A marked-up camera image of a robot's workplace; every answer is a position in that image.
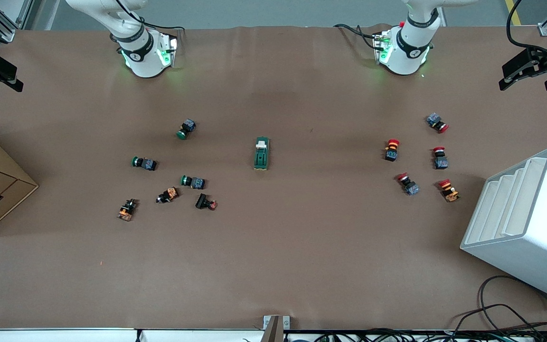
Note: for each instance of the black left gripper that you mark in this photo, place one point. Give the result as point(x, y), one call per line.
point(543, 62)

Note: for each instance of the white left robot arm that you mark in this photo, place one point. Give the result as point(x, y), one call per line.
point(409, 52)

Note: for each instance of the black orange push button switch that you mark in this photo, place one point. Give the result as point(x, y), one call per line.
point(170, 194)
point(126, 211)

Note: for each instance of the white tiered plastic rack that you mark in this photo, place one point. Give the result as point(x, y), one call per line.
point(539, 247)

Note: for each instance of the metal table edge bracket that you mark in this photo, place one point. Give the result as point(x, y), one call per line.
point(269, 323)

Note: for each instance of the green load switch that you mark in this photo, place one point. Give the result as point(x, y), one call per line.
point(261, 159)

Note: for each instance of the black red push button switch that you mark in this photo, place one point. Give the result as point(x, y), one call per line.
point(202, 201)

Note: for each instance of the red button with black block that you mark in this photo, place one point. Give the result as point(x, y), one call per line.
point(391, 153)

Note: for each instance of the green push button switch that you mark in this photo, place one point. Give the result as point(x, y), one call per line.
point(147, 164)
point(188, 126)
point(197, 183)

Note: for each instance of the red button with orange block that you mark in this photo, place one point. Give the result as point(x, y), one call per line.
point(450, 194)

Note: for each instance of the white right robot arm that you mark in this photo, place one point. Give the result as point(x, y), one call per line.
point(145, 61)

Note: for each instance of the red button with blue block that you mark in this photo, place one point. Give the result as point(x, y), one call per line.
point(434, 119)
point(440, 162)
point(411, 188)

